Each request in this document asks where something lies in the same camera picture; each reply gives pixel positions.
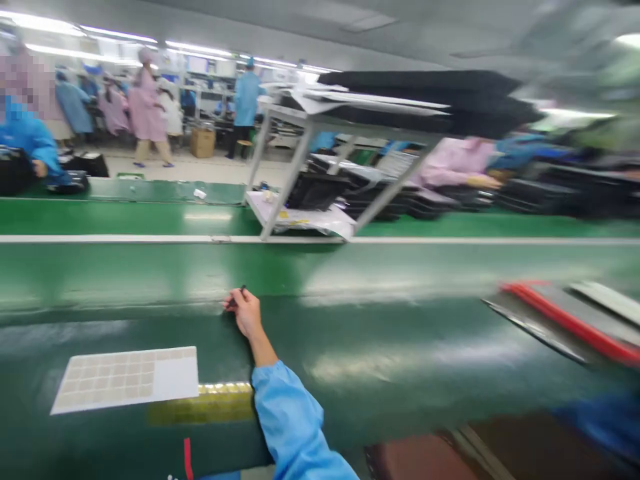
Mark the white metal rack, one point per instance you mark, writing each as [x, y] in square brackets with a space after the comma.
[300, 145]

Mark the brown panel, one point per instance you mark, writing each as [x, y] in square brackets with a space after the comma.
[500, 450]

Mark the white sticker sheet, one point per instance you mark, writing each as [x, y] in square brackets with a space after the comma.
[125, 377]

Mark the pile of black housings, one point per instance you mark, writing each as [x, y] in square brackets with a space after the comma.
[395, 192]

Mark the black boxes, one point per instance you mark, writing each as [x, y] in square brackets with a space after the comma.
[75, 172]

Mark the yellow tape strip sheet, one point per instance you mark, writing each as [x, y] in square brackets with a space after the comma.
[210, 407]

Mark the grey flat sheet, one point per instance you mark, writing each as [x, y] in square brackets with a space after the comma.
[607, 300]

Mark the red strip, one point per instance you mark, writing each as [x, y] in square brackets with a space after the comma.
[188, 457]

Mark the person's left fingers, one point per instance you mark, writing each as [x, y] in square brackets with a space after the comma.
[235, 301]

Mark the small black tool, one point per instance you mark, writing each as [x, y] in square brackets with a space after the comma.
[243, 288]

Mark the person's left hand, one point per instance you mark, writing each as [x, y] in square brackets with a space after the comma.
[250, 315]

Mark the green conveyor belt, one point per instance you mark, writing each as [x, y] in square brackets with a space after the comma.
[150, 270]

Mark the stack of black foam trays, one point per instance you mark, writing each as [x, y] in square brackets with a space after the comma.
[450, 97]

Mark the cardboard box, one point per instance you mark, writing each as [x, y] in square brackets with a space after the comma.
[202, 142]

